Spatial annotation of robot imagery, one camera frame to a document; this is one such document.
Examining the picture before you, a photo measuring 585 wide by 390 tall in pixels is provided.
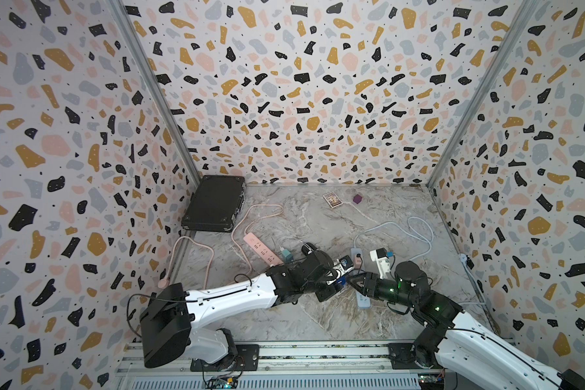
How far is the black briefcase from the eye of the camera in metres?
1.02

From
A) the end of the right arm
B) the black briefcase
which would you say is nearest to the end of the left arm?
the end of the right arm

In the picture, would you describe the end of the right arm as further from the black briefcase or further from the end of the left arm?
the black briefcase
